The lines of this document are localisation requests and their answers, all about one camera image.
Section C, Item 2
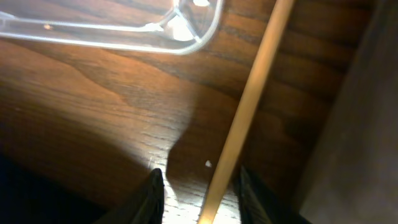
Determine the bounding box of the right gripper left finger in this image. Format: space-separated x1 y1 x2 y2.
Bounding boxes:
93 168 165 224

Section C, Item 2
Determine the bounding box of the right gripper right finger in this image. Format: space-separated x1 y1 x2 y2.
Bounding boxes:
233 166 310 224

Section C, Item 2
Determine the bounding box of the wooden chopstick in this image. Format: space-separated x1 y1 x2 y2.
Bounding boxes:
198 0 295 224

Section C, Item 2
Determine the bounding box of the clear plastic bin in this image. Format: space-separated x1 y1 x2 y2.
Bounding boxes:
1 0 224 55

